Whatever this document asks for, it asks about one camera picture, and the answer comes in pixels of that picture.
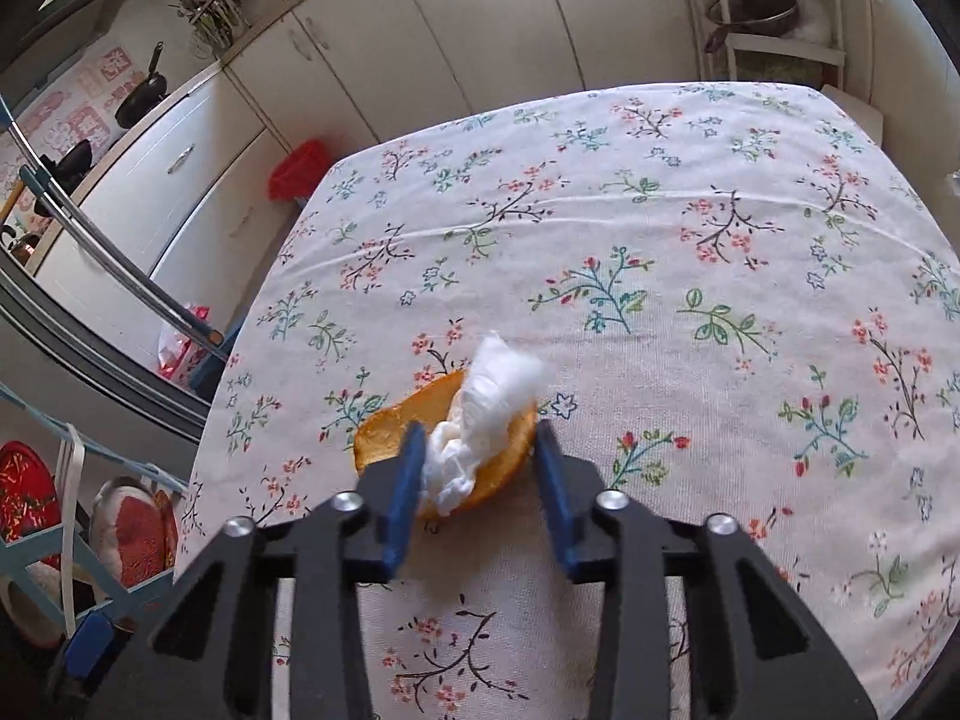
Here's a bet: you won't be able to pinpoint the red lined waste bin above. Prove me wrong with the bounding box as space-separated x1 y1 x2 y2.
268 139 331 203

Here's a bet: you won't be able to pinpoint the white kitchen cabinets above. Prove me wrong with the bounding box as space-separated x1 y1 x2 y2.
34 0 721 301

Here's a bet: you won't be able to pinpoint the black frying pan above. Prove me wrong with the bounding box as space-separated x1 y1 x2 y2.
37 139 95 181

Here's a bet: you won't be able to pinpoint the grey broom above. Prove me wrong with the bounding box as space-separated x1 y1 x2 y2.
0 97 230 361

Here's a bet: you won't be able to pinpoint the white drawer cabinet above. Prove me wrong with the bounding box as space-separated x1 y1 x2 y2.
832 0 960 181

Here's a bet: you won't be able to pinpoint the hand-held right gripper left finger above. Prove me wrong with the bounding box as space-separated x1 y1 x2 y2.
97 420 428 720

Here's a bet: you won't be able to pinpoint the orange peel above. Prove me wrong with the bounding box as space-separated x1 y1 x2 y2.
352 367 539 520

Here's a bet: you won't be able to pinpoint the white trolley shelf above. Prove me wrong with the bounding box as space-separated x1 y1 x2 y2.
697 0 848 83

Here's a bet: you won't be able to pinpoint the white tissue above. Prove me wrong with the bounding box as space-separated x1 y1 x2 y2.
418 330 547 518

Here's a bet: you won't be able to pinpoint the copper kettle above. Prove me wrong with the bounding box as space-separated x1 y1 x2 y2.
0 225 42 263

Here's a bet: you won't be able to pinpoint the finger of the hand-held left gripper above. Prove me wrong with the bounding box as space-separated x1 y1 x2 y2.
45 607 130 702

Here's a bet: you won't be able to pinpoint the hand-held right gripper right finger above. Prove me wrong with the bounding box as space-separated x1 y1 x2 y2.
532 420 878 720

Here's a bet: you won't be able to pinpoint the white blue folding chair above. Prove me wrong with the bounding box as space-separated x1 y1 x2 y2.
0 382 188 646

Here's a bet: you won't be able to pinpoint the metal wok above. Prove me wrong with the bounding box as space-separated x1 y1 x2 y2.
703 0 802 53

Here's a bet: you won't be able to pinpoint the utensil rack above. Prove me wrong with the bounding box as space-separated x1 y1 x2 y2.
172 0 290 53

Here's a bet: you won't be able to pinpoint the grey metal frame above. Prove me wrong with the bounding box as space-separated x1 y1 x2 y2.
0 270 215 451

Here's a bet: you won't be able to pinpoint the black wok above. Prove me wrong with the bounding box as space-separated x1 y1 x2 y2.
112 41 170 128

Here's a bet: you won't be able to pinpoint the blue dustpan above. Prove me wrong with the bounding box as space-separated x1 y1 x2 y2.
187 319 245 402

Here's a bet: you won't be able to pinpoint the floral tablecloth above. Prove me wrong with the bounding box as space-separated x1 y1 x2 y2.
176 81 960 720

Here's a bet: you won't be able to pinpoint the pink plastic bag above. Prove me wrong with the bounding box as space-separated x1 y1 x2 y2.
156 304 215 383

